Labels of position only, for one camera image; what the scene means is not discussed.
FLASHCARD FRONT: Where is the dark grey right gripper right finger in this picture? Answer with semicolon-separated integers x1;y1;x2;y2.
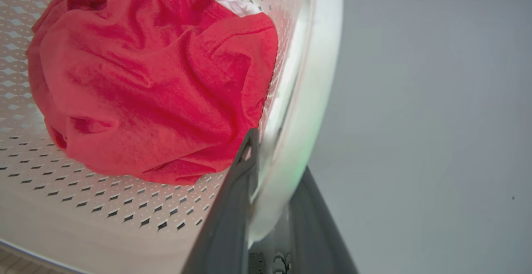
288;166;359;274

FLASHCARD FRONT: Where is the white perforated laundry basket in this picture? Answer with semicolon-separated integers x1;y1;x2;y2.
0;0;344;274

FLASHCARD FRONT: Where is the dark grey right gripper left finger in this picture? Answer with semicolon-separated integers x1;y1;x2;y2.
181;128;260;274

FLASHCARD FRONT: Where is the red garment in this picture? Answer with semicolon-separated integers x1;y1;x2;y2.
27;0;278;185

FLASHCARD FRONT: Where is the white garment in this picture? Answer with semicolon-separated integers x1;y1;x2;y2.
199;0;263;17

